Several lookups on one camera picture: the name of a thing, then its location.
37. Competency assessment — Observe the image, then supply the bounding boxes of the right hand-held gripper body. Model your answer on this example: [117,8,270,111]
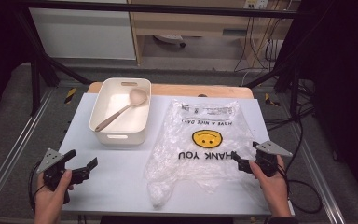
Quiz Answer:
[252,140,294,178]

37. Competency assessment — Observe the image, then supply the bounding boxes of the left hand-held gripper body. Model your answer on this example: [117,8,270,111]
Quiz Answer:
[36,147,74,204]

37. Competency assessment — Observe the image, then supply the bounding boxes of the clear smiley plastic bag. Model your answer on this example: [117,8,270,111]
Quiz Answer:
[144,98,269,209]

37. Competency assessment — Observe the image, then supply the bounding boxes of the white plastic storage bin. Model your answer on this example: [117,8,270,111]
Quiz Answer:
[89,77,152,147]

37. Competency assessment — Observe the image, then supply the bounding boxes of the beige spoon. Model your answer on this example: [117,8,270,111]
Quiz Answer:
[94,88,148,133]

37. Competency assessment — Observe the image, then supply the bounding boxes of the person's right hand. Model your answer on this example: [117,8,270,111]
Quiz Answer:
[249,154,293,217]

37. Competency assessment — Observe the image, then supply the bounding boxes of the person's left hand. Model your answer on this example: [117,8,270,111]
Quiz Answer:
[34,169,76,224]

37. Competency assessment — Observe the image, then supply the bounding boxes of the white cabinet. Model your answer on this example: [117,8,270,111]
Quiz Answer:
[29,7,137,61]

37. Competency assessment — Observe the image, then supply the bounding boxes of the white chair base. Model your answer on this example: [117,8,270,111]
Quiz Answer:
[153,35,186,49]

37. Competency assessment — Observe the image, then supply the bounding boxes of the white power strip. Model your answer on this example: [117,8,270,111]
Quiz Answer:
[243,0,269,9]

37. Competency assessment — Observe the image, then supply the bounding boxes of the light wooden desk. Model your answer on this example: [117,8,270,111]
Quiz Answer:
[127,0,302,67]

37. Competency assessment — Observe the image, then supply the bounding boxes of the black floor cables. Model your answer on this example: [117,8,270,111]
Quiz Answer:
[262,78,316,175]

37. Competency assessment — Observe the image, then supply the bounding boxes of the left hand-held gripper cable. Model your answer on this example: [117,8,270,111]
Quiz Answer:
[27,161,46,214]

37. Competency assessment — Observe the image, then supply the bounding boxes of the aluminium rail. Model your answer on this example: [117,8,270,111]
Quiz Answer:
[288,120,348,224]
[0,88,55,216]

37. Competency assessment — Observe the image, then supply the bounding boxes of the bundle of hanging cables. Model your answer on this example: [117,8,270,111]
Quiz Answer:
[233,13,282,73]

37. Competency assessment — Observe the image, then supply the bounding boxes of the black metal frame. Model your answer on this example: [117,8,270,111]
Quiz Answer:
[12,0,302,116]

